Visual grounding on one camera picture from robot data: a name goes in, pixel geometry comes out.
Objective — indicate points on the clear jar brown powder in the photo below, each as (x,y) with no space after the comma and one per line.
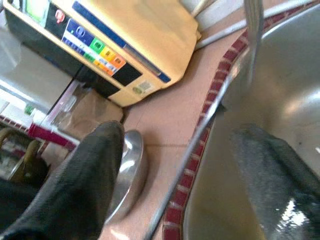
(87,112)

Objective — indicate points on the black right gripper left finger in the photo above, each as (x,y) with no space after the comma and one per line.
(75,187)

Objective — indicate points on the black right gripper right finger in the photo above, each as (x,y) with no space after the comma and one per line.
(282,180)

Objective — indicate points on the large steel bowl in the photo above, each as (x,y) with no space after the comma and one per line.
(132,162)

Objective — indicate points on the steel sink basin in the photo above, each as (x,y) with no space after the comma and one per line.
(287,87)

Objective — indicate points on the silver faucet pipe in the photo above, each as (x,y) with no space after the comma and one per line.
(253,37)

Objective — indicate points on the white plastic container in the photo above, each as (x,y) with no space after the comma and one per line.
(32,72)

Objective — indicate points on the red box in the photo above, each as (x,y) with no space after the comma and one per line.
(50,135)

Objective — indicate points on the beige water ionizer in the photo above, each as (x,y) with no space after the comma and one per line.
(150,37)

